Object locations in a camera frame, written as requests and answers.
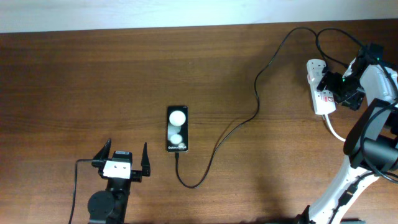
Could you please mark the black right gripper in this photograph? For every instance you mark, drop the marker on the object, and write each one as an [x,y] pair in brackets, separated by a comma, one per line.
[352,101]

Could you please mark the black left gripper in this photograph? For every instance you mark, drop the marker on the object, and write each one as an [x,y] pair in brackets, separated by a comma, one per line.
[136,174]

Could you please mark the black Galaxy smartphone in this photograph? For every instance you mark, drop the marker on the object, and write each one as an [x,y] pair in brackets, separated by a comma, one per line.
[177,129]

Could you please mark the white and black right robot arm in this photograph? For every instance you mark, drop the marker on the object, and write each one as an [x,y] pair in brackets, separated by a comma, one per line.
[370,148]

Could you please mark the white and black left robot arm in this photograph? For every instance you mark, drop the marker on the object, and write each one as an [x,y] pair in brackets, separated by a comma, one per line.
[109,205]

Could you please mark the white USB charger plug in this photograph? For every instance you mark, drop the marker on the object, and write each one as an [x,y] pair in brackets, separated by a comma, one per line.
[315,70]

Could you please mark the white power strip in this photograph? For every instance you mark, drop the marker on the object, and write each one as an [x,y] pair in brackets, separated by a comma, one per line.
[323,101]

